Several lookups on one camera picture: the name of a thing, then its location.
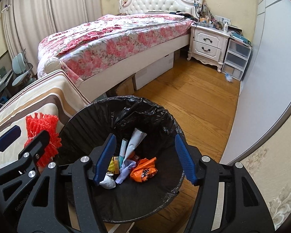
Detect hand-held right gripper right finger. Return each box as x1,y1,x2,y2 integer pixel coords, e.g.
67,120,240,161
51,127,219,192
175,134,275,233

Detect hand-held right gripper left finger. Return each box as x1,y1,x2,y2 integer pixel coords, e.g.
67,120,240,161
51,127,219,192
17,133,117,233

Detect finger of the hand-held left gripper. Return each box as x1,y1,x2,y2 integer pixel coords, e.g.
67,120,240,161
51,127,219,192
0,125,21,154
0,130,50,185

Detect gold and black tube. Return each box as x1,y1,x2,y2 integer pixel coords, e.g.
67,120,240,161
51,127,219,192
112,156,122,175

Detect orange foam fruit net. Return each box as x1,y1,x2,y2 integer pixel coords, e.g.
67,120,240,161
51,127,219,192
25,112,62,168

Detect light blue tube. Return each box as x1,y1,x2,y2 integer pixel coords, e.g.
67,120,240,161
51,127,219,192
119,138,129,169

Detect lilac paper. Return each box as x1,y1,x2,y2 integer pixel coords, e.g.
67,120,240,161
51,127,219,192
115,159,136,184

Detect bin with black bag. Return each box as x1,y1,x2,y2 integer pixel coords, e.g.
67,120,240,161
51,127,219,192
52,96,186,224

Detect pale grey sachet packet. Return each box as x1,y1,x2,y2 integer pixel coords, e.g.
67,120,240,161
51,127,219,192
125,127,147,161

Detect striped bed sheet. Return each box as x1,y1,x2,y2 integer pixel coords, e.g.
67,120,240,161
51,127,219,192
0,69,91,173

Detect white study desk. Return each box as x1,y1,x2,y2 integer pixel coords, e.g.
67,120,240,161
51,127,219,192
0,69,14,107

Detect light blue desk chair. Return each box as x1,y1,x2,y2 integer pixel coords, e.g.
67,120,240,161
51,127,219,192
12,51,38,86

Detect brown cardboard box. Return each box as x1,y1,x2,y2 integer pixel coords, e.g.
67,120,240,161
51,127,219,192
115,74,136,97

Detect white storage box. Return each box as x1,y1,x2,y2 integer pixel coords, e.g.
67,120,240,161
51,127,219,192
136,52,174,90

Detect clear plastic drawer unit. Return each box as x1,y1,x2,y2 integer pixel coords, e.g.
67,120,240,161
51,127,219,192
221,37,253,82

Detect white wardrobe door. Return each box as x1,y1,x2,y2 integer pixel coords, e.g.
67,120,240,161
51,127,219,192
219,0,291,165

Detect white nightstand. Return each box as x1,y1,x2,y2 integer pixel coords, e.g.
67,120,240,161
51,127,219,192
187,25,231,72

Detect beige curtain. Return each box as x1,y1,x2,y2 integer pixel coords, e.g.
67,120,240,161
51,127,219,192
47,0,102,33
1,0,56,61

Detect pink floral bedspread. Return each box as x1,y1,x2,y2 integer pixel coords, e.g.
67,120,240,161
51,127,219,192
37,15,193,83

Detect teal flat boxes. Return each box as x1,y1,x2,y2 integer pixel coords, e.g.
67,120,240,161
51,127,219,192
229,30,253,46

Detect pile of small bottles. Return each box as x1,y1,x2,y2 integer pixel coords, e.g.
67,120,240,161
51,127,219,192
194,1,243,33

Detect dark clothes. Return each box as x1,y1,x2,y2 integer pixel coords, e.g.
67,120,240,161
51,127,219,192
170,11,192,20

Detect white bed with tufted headboard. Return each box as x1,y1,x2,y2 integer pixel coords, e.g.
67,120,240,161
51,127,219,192
37,0,204,97

